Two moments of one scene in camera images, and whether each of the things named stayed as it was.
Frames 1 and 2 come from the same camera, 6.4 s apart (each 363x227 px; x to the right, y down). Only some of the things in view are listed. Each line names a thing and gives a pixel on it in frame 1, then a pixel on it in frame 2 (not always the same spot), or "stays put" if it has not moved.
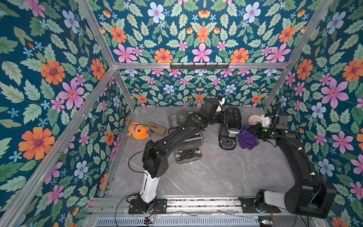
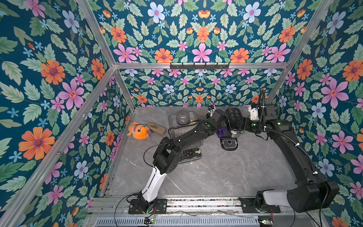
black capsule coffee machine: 229,131 stays put
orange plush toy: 139,131 stays put
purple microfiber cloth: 246,139 -> 220,133
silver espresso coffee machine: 190,150 stays put
